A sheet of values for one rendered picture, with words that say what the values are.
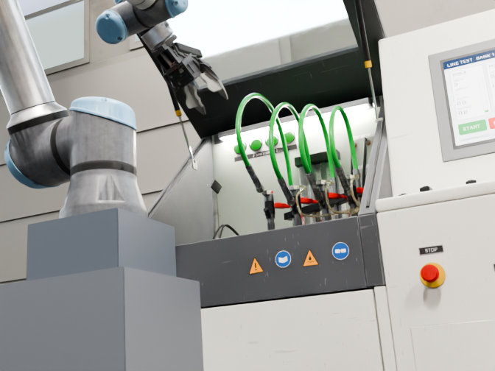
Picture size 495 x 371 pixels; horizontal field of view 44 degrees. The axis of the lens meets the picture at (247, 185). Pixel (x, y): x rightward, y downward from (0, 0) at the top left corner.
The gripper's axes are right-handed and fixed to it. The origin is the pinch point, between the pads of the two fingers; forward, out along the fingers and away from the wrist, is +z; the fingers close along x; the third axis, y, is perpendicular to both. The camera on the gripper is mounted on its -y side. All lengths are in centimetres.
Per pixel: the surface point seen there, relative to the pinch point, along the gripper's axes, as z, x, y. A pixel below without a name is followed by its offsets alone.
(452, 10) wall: 67, 35, -242
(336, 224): 34.2, 20.4, 27.0
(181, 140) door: 38, -145, -204
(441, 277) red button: 50, 37, 37
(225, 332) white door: 40, -12, 41
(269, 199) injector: 31.7, -5.5, -1.6
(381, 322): 52, 22, 42
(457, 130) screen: 42, 46, -10
